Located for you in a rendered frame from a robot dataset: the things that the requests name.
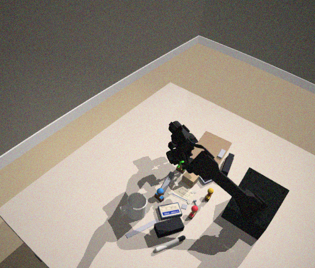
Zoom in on white inspection card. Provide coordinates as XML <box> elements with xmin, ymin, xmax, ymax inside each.
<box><xmin>168</xmin><ymin>181</ymin><xmax>196</xmax><ymax>204</ymax></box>

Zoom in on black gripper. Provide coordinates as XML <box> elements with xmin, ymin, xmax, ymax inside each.
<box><xmin>168</xmin><ymin>141</ymin><xmax>195</xmax><ymax>173</ymax></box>

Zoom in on white mug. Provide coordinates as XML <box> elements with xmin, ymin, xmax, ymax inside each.
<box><xmin>120</xmin><ymin>193</ymin><xmax>147</xmax><ymax>220</ymax></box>

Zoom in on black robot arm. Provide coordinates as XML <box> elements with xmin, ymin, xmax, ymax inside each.
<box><xmin>166</xmin><ymin>121</ymin><xmax>268</xmax><ymax>222</ymax></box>

